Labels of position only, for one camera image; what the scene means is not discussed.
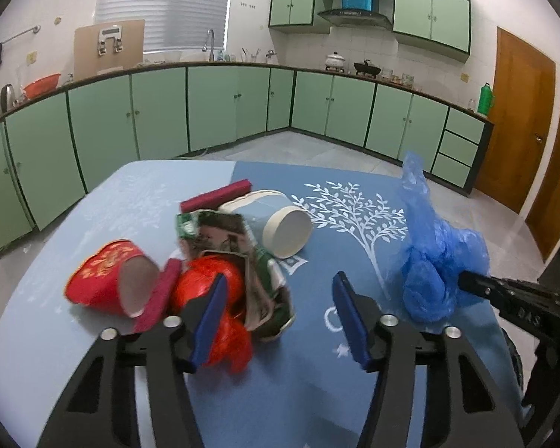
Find red plastic bag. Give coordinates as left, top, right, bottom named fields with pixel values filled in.
left=171, top=255, right=253, bottom=373

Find dark red sponge strip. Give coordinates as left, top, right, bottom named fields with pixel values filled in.
left=133, top=258, right=183, bottom=333

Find red paper cup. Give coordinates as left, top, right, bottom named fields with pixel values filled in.
left=64, top=240, right=161, bottom=318

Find blue plastic bag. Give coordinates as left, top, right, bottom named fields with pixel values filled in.
left=395, top=152, right=489, bottom=324

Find green printed carton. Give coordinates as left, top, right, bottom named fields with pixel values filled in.
left=176, top=209, right=295, bottom=342

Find blue white paper cup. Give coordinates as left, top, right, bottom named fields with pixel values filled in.
left=218, top=190, right=314, bottom=259

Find green lower kitchen cabinets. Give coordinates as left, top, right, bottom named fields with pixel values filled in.
left=0, top=64, right=493, bottom=252

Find blue patterned tablecloth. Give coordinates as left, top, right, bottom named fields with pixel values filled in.
left=0, top=159, right=528, bottom=448

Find green thermos bottle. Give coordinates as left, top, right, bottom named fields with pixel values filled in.
left=477, top=83, right=494, bottom=116

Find black wok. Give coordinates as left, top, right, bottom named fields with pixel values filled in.
left=354, top=60, right=381, bottom=79

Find white cooking pot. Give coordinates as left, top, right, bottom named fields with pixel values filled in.
left=324, top=52, right=346, bottom=73

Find orange plastic basin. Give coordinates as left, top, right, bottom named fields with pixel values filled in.
left=24, top=73, right=61, bottom=99

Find chrome sink faucet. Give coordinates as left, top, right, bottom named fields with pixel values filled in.
left=202, top=28, right=215, bottom=62

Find steel electric kettle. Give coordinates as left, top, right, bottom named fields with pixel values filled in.
left=0, top=84, right=16, bottom=113

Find brown cardboard box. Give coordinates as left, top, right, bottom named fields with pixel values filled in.
left=72, top=19, right=145, bottom=81

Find range hood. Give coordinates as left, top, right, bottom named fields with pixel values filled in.
left=318, top=9, right=392, bottom=31

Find window with white blinds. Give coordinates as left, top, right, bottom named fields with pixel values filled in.
left=94, top=0, right=229, bottom=53

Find metal towel rail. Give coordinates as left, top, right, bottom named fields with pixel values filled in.
left=1, top=25, right=41, bottom=44

